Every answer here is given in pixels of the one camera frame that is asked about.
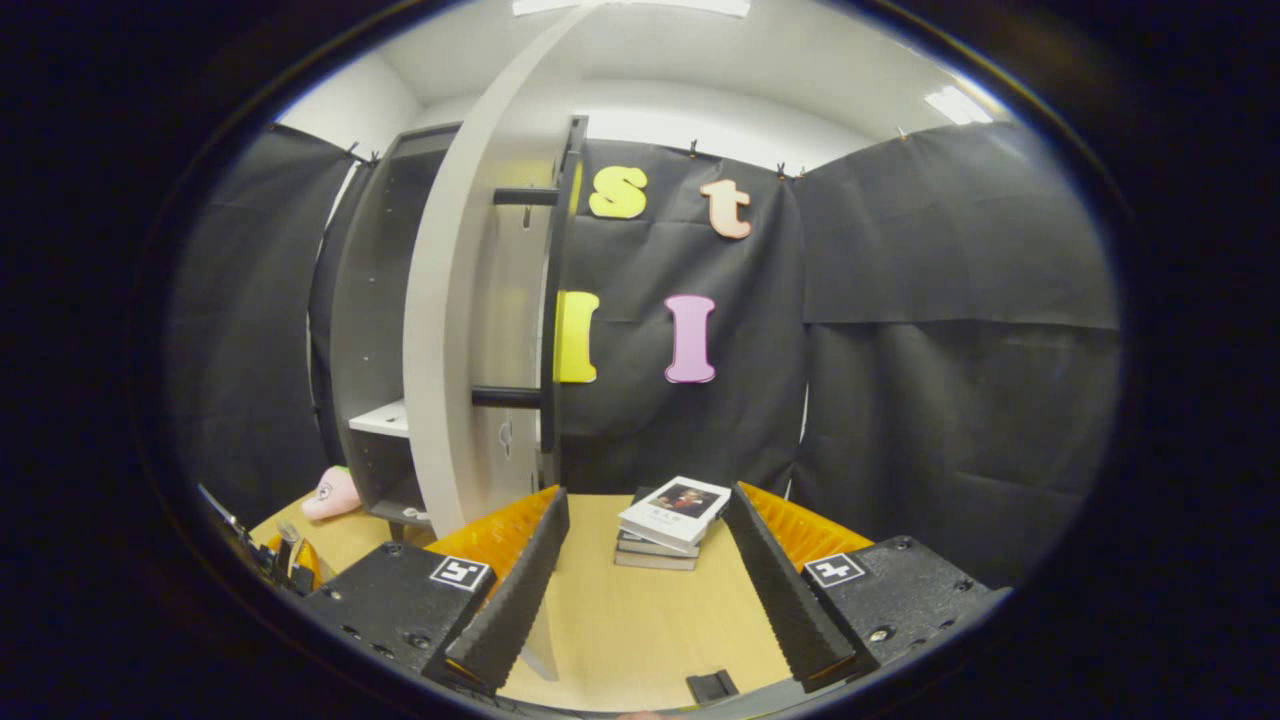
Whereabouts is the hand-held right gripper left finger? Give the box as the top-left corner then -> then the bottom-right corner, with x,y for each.
300,485 -> 571,698

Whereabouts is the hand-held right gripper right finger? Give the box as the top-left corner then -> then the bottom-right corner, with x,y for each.
725,481 -> 1001,693

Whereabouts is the dark grey cabinet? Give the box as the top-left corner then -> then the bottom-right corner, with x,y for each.
328,115 -> 591,531

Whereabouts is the black cabinet door handle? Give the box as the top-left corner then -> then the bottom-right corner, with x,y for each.
472,186 -> 561,453

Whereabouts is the grey cabinet door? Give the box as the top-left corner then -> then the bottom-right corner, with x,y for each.
403,5 -> 601,683

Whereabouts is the white cabinet shelf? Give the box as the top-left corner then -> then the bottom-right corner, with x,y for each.
348,399 -> 411,439

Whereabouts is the pink plush toy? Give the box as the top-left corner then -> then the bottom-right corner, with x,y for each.
302,466 -> 362,522

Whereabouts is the light grey book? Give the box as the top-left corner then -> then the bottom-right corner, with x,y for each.
614,548 -> 699,572

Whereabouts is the white book with portrait cover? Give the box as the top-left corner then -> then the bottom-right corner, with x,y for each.
617,476 -> 732,554

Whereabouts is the black backdrop cloth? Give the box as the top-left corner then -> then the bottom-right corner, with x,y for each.
165,120 -> 1121,591

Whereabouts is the small ceiling light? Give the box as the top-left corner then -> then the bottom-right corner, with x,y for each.
925,86 -> 994,126

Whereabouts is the long ceiling light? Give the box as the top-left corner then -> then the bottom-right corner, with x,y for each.
512,0 -> 751,19

